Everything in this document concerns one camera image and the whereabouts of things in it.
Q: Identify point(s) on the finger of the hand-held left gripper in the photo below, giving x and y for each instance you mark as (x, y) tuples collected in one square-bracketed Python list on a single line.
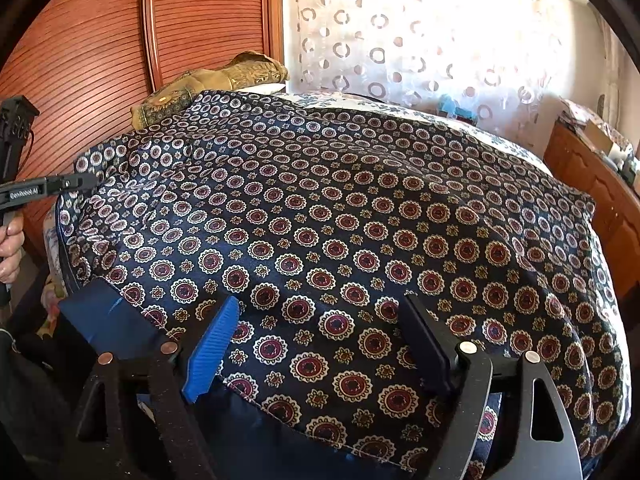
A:
[(72, 182)]

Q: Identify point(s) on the teal box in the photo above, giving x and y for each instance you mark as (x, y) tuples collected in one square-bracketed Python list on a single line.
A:
[(447, 107)]

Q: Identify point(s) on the gold patterned pillow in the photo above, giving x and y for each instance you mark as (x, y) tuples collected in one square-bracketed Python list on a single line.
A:
[(210, 82)]

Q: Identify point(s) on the dark cloth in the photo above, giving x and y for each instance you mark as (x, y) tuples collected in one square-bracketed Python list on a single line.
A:
[(30, 410)]

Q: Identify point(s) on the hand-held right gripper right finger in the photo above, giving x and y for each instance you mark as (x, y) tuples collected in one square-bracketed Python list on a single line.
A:
[(430, 345)]

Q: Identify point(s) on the navy medallion-print garment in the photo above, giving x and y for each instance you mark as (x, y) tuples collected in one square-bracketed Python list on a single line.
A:
[(350, 235)]

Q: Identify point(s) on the wooden headboard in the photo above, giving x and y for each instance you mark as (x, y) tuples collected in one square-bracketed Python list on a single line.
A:
[(100, 60)]

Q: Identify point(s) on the floral bedsheet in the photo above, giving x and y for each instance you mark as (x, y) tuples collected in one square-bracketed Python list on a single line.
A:
[(500, 145)]

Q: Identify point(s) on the cardboard box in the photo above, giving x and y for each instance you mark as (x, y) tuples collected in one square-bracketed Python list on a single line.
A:
[(597, 135)]

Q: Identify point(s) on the wooden sideboard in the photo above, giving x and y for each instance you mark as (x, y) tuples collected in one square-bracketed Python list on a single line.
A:
[(600, 195)]

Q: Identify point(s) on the sheer circle-print curtain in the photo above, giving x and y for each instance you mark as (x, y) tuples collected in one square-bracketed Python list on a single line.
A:
[(425, 35)]

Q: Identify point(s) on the floral paper package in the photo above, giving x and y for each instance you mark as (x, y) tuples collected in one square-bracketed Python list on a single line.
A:
[(570, 110)]

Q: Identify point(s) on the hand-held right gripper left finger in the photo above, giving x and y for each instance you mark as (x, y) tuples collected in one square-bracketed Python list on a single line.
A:
[(210, 350)]

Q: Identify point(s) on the person's left hand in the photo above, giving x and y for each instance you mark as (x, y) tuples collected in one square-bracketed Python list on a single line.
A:
[(12, 250)]

